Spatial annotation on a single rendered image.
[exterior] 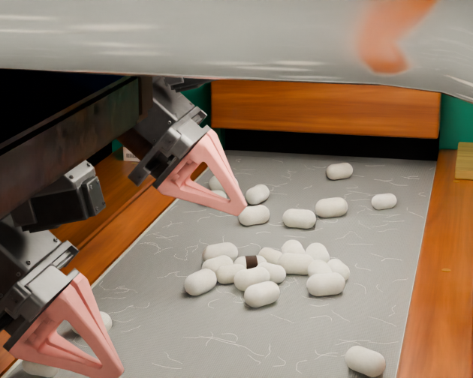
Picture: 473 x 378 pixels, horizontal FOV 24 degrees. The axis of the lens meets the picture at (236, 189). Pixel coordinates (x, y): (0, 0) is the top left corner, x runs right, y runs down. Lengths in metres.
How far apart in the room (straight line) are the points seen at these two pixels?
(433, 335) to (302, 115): 0.61
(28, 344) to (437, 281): 0.38
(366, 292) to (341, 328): 0.09
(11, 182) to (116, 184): 1.06
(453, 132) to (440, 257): 0.45
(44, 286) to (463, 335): 0.33
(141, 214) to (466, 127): 0.48
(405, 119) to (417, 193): 0.11
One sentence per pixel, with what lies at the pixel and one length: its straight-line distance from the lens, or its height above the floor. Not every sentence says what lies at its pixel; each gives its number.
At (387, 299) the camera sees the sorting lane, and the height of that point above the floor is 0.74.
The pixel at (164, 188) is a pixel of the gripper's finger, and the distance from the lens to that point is 1.02.
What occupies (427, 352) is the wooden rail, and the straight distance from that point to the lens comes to 0.85.
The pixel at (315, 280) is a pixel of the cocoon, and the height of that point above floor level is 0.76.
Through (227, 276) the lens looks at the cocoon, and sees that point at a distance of 1.03.
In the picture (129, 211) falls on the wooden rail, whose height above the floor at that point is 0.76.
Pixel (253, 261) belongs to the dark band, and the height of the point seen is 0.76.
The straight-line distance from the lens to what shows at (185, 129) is 0.99.
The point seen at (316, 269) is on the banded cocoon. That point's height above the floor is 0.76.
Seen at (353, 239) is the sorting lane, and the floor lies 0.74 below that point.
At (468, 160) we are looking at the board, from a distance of 1.38.
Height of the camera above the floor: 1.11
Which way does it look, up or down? 16 degrees down
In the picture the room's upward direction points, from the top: straight up
